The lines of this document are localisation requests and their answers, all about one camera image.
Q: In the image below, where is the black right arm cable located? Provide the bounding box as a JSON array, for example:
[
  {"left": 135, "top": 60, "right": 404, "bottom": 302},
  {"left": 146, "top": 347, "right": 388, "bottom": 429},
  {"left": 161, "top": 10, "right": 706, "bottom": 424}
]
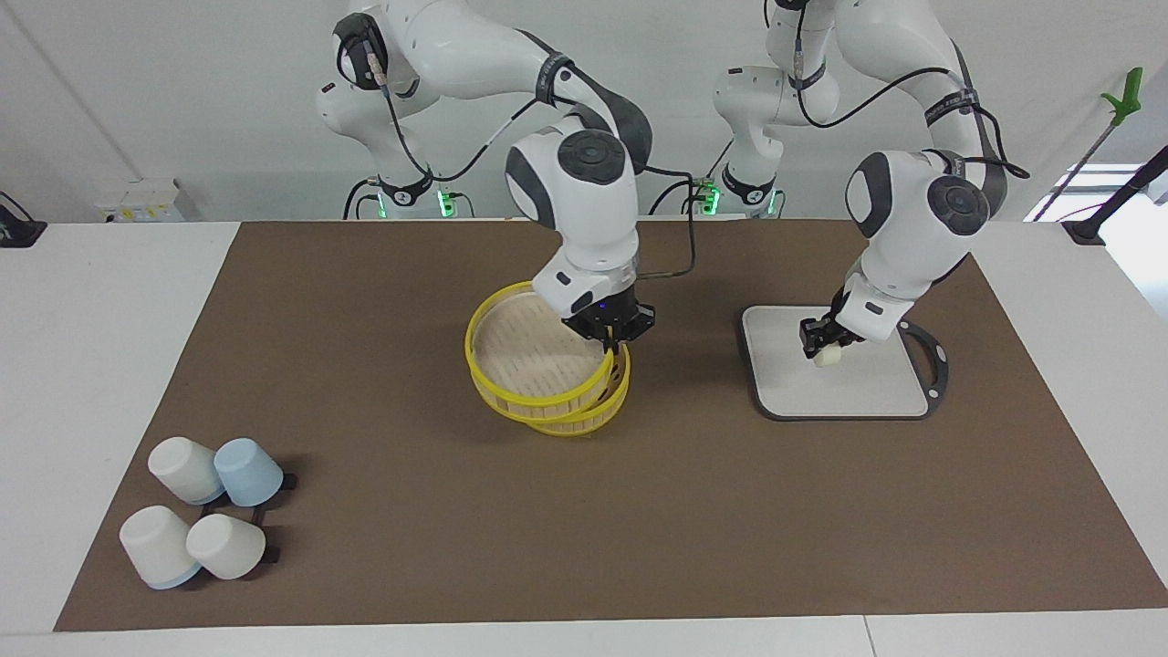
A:
[{"left": 338, "top": 36, "right": 699, "bottom": 279}]

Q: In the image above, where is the white cutting board grey rim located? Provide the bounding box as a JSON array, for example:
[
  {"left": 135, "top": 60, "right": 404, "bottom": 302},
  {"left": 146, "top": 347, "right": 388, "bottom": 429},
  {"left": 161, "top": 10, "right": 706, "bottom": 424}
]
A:
[{"left": 739, "top": 304, "right": 950, "bottom": 422}]

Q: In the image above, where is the white mesh steamer liner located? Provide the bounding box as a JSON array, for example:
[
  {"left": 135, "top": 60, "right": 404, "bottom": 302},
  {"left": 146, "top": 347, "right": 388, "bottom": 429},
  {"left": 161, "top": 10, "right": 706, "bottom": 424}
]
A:
[{"left": 474, "top": 292, "right": 608, "bottom": 395}]

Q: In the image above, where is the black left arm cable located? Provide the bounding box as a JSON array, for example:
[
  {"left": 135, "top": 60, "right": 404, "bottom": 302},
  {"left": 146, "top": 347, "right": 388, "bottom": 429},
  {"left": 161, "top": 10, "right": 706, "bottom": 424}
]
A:
[{"left": 789, "top": 0, "right": 1032, "bottom": 183}]

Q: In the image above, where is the light blue plastic cup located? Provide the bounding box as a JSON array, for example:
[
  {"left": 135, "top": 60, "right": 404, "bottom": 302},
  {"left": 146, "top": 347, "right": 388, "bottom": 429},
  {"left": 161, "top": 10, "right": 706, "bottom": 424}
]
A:
[{"left": 214, "top": 438, "right": 285, "bottom": 508}]

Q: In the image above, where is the black table clamp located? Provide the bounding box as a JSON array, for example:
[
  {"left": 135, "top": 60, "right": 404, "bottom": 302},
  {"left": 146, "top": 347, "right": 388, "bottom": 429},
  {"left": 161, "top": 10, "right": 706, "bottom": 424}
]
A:
[{"left": 0, "top": 192, "right": 47, "bottom": 249}]

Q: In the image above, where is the white electrical wall box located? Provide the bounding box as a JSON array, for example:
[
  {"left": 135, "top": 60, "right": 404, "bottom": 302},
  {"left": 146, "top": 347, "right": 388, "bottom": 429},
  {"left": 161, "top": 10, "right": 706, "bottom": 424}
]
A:
[{"left": 96, "top": 178, "right": 185, "bottom": 224}]

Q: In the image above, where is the black cup rack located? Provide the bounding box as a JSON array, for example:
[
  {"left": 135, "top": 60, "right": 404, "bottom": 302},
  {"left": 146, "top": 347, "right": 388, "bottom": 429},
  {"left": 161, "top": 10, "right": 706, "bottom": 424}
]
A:
[{"left": 203, "top": 472, "right": 299, "bottom": 565}]

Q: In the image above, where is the green tipped pole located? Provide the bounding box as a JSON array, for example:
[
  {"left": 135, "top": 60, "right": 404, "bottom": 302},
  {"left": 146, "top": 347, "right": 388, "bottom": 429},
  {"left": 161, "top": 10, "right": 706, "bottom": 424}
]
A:
[{"left": 1031, "top": 67, "right": 1144, "bottom": 223}]

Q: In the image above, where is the black camera stand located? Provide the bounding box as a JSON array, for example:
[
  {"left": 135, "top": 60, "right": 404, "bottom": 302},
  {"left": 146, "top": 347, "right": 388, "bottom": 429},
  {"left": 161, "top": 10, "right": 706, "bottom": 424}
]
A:
[{"left": 1063, "top": 144, "right": 1168, "bottom": 247}]

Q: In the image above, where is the black arm base cable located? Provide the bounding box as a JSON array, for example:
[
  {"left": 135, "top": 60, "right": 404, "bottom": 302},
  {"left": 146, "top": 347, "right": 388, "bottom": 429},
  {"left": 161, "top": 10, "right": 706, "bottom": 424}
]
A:
[
  {"left": 650, "top": 137, "right": 733, "bottom": 217},
  {"left": 343, "top": 176, "right": 380, "bottom": 220}
]

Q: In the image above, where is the white plastic cup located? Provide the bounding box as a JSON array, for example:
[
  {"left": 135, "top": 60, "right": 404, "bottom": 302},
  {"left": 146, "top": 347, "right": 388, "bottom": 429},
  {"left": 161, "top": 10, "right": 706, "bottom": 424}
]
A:
[
  {"left": 148, "top": 437, "right": 226, "bottom": 506},
  {"left": 120, "top": 506, "right": 203, "bottom": 590},
  {"left": 186, "top": 514, "right": 267, "bottom": 581}
]

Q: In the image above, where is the brown table mat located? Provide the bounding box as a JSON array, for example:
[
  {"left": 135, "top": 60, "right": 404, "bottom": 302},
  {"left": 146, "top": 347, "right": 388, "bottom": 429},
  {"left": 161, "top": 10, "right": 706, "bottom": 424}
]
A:
[{"left": 53, "top": 219, "right": 1168, "bottom": 632}]

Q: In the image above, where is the yellow bamboo steamer tier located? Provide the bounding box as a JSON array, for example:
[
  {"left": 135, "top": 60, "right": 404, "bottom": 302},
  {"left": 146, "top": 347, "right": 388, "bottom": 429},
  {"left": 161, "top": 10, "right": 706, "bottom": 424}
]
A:
[
  {"left": 464, "top": 281, "right": 618, "bottom": 425},
  {"left": 525, "top": 342, "right": 632, "bottom": 437}
]

